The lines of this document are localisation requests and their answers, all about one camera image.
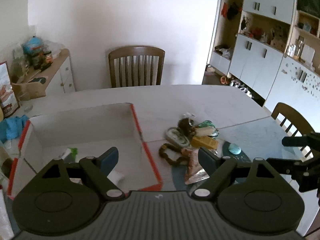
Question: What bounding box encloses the white green small packet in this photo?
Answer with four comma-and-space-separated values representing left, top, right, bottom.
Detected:
60, 148, 78, 163

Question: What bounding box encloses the light blue round puff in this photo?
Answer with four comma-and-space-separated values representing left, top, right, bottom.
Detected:
228, 144, 242, 155

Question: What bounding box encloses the silver foil snack packet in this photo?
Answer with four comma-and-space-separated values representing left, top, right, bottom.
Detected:
181, 148, 209, 185

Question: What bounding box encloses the red and white cardboard box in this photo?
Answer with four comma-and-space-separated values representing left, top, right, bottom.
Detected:
7, 103, 162, 198

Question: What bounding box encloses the yellow small box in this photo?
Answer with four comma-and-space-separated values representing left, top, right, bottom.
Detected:
190, 136, 219, 150

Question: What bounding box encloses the brown bead bracelet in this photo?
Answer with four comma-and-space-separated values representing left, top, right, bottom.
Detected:
159, 142, 188, 166

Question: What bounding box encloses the green white cat pouch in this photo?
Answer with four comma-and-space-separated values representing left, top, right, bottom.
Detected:
195, 120, 220, 138

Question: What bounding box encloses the grey correction tape dispenser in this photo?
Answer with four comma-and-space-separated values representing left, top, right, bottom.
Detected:
165, 127, 190, 148

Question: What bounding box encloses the brown wooden chair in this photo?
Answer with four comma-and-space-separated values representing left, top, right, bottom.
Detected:
271, 102, 319, 159
108, 46, 165, 88

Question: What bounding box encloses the blue cloth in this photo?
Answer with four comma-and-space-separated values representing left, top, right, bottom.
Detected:
0, 115, 29, 143

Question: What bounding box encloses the red white snack bag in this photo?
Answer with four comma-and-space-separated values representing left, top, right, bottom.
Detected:
0, 61, 20, 118

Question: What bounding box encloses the cardboard tray on sideboard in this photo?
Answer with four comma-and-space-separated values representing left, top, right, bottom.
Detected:
11, 77, 47, 101

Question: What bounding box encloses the white wooden sideboard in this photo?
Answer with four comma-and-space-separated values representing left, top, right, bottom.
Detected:
18, 49, 75, 96

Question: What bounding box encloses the blue globe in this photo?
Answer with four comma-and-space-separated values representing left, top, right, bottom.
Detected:
22, 36, 43, 55

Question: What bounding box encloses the white wall cabinet unit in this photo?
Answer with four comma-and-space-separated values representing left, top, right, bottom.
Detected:
208, 0, 319, 126

